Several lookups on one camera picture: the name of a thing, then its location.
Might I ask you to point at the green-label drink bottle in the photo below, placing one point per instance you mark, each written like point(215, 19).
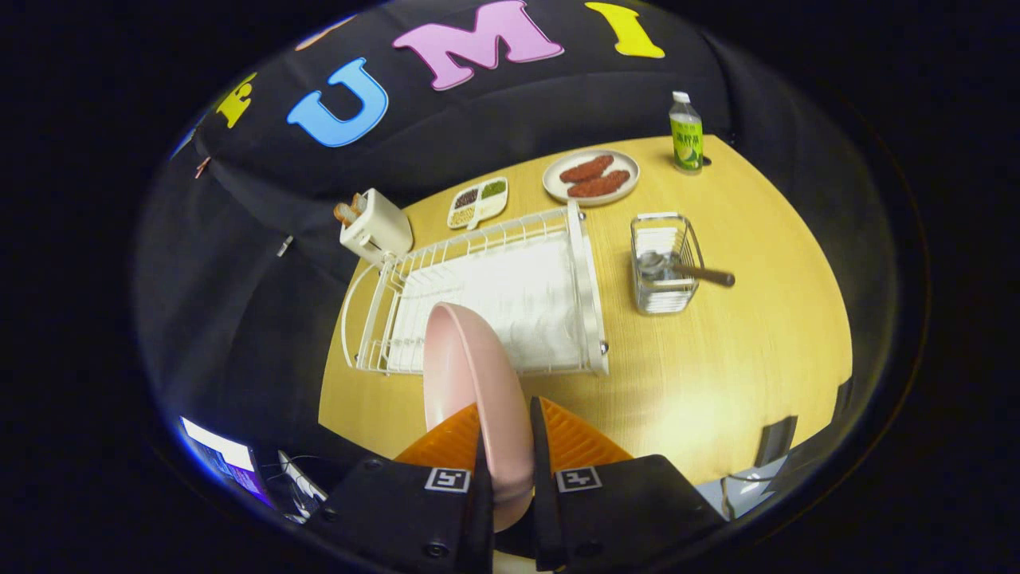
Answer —
point(686, 139)

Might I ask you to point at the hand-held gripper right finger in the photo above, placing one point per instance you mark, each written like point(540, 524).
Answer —
point(629, 510)

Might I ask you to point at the pink clip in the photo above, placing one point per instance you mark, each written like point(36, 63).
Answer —
point(202, 166)

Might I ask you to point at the white laptop stand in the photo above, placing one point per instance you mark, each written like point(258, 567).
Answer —
point(301, 482)

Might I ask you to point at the divided white snack tray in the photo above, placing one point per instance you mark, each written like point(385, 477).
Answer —
point(488, 206)

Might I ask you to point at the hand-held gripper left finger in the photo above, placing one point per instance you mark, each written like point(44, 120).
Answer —
point(398, 510)

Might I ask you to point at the beige plate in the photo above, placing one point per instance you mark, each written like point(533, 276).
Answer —
point(558, 187)

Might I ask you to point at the pink plate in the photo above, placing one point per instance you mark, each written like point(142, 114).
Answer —
point(470, 375)

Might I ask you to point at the toast slice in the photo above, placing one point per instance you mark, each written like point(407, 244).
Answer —
point(345, 214)
point(359, 203)

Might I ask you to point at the red-brown sausage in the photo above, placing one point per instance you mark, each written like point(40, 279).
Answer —
point(587, 168)
point(599, 185)

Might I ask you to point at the white toaster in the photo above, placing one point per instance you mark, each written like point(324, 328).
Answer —
point(381, 231)

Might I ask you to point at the white clip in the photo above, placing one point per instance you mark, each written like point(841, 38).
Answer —
point(284, 245)

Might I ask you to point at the black backdrop cloth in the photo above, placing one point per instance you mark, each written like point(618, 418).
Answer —
point(263, 303)

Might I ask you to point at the open laptop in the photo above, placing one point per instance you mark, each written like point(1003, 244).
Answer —
point(227, 458)

